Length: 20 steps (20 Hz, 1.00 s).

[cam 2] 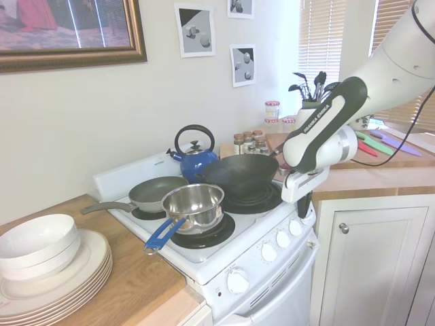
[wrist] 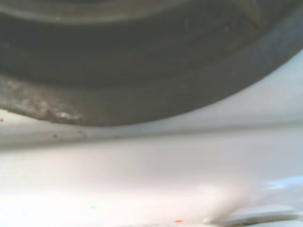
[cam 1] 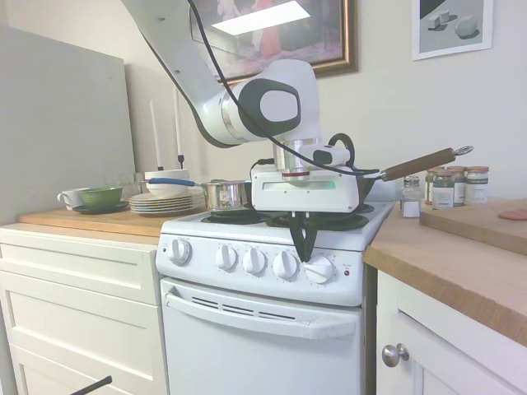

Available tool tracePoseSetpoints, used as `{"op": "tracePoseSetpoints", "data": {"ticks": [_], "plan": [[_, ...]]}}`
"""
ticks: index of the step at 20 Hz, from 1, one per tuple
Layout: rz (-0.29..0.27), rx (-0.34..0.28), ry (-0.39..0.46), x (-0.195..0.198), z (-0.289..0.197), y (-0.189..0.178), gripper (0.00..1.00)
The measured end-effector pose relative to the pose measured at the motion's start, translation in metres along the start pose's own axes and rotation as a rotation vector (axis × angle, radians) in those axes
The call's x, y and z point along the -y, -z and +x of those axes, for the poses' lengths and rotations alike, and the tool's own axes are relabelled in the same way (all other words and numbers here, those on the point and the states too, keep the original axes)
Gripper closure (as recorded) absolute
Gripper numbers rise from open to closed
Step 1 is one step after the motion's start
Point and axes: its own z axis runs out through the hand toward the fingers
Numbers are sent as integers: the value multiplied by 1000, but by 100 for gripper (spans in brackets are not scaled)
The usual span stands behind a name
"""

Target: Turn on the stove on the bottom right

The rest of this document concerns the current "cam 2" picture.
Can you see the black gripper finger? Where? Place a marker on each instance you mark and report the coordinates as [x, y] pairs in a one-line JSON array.
[[301, 207], [309, 202]]

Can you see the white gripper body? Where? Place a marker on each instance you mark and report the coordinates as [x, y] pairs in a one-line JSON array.
[[302, 185]]

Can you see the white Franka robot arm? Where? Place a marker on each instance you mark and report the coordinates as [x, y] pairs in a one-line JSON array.
[[391, 68]]

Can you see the white electric stove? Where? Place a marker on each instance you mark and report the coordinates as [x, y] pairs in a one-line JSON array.
[[272, 305]]

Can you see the white burner control knob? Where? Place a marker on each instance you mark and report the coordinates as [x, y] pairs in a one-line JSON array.
[[295, 227], [282, 239], [268, 252]]

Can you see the round metal cabinet knob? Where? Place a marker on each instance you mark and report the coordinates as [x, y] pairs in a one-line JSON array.
[[344, 228]]

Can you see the black electric coil burner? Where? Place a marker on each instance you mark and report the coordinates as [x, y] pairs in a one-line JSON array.
[[258, 202], [146, 214], [190, 240]]

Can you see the cork topped spice jar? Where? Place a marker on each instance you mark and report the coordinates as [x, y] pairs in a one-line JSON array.
[[258, 134], [261, 145], [248, 138], [238, 144]]

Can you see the red lidded glass jar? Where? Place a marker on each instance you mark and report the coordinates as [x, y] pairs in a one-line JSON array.
[[272, 109], [289, 125], [272, 126]]

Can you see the small glass spice shaker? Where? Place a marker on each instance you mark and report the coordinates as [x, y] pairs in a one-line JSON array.
[[251, 149]]

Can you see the black wok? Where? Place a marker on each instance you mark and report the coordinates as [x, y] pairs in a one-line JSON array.
[[238, 173]]

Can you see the white utensil holder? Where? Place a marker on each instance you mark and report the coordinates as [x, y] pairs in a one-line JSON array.
[[307, 115]]

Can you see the red knife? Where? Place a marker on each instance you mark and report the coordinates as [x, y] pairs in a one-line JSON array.
[[368, 149]]

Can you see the white panelled door cabinet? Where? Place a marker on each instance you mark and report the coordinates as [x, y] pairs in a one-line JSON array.
[[374, 254]]

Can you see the green knife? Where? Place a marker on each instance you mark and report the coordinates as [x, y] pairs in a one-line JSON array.
[[375, 144]]

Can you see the patterned white ceramic container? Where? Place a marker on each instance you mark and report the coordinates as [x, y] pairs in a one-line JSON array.
[[363, 123]]

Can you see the black serving spoon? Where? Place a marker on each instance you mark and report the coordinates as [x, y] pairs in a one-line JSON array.
[[294, 88]]

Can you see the white oven temperature knob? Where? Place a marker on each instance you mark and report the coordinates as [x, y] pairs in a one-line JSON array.
[[237, 281]]

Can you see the wooden cutting board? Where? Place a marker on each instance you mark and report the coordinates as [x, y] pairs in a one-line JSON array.
[[401, 159]]

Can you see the black slotted spoon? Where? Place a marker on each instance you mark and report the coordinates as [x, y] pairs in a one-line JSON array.
[[331, 87]]

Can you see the purple knife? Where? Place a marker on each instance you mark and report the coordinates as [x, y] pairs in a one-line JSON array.
[[397, 144]]

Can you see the black kitchen tongs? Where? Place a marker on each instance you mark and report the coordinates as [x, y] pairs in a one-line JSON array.
[[319, 81]]

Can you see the black slotted spatula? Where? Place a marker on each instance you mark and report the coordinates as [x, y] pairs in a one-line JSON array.
[[301, 79]]

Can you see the grey shapes paper print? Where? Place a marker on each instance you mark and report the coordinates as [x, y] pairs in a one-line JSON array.
[[244, 66], [197, 30], [241, 8]]

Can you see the grey frying pan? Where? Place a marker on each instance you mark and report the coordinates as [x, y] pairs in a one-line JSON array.
[[156, 192]]

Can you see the cream plate with gold rim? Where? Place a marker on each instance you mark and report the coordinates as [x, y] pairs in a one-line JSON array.
[[51, 306], [51, 318], [51, 302], [88, 271], [51, 314], [51, 310]]

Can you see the white ceramic bowl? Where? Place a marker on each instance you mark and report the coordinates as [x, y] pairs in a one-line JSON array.
[[37, 237], [51, 265]]

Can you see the gold framed painting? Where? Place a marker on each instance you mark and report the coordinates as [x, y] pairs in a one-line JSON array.
[[68, 27]]

